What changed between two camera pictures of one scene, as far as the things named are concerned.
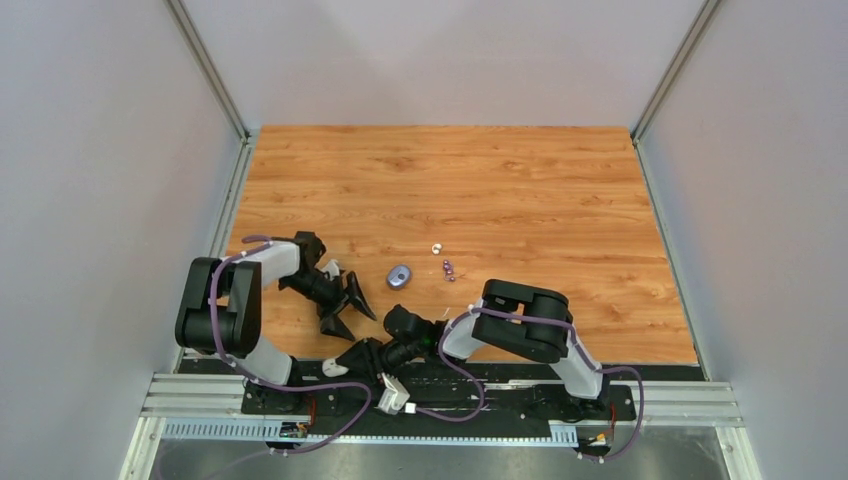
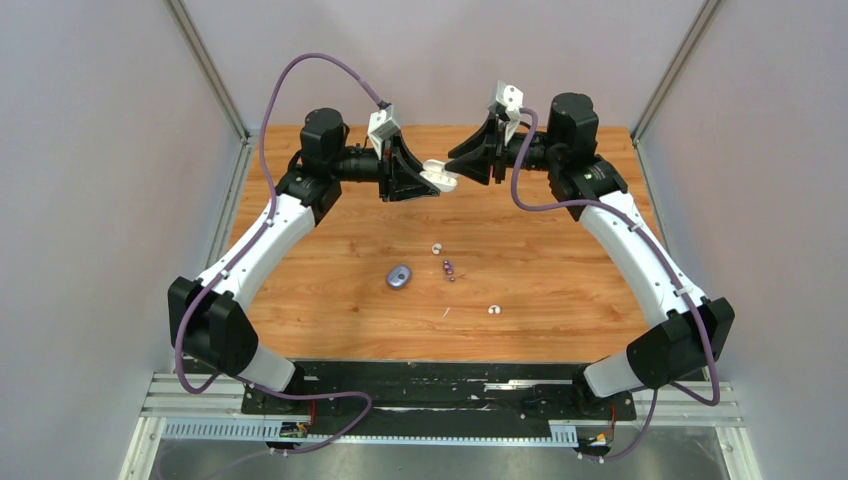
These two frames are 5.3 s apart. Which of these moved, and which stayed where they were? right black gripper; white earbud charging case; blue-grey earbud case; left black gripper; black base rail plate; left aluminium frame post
Moved: left black gripper; white earbud charging case; right black gripper
Stayed: blue-grey earbud case; left aluminium frame post; black base rail plate
